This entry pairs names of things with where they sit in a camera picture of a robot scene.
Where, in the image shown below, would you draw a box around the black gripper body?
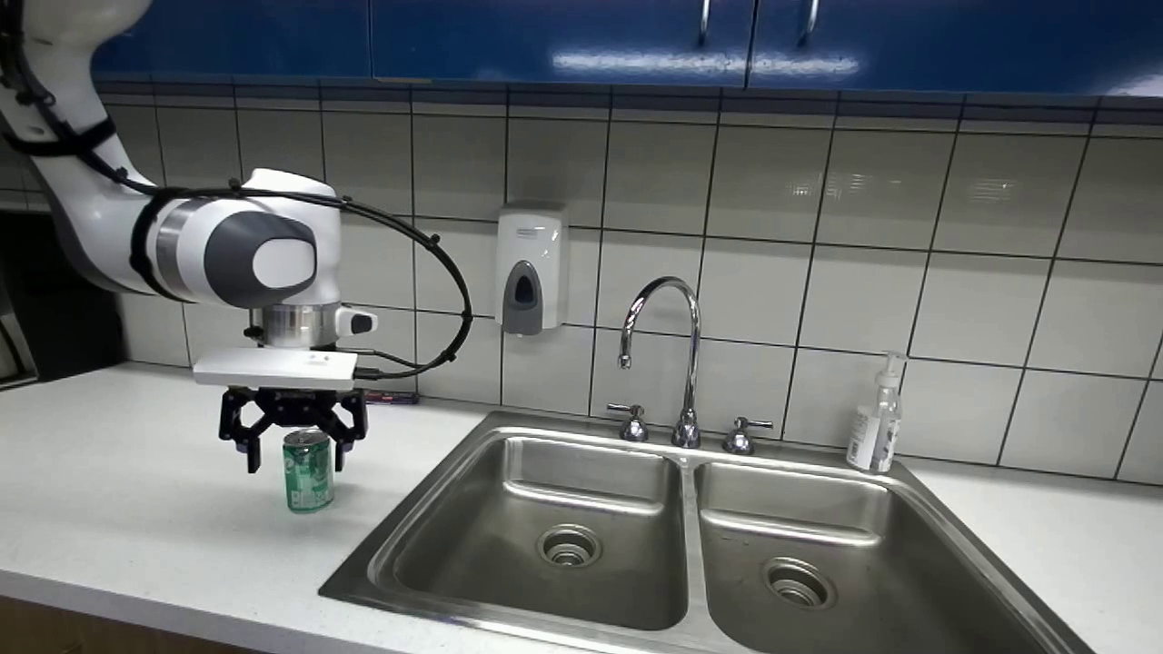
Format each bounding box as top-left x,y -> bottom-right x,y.
213,382 -> 371,446

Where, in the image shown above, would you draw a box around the green soda can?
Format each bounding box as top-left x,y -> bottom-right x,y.
281,427 -> 339,516

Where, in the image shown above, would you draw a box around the stainless steel double sink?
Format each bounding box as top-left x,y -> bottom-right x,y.
316,407 -> 1099,654

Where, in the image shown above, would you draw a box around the black microwave oven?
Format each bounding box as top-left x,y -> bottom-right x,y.
0,209 -> 126,394

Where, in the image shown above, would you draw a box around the chrome gooseneck faucet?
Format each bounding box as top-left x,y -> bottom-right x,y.
613,272 -> 708,452

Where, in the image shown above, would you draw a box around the clear pump soap bottle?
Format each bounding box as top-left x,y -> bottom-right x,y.
844,348 -> 914,476

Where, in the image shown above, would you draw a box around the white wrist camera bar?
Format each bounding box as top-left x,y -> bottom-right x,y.
189,347 -> 364,394

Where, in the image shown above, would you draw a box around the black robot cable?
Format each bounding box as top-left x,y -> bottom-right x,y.
227,178 -> 477,382

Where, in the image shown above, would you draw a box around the white wall soap dispenser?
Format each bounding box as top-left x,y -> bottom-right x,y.
493,209 -> 568,341

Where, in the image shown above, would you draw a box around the chrome faucet handle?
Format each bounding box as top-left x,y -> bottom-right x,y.
603,401 -> 654,446
721,413 -> 777,458

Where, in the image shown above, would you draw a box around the blue wall cabinets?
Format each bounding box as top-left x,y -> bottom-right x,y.
87,0 -> 1163,103

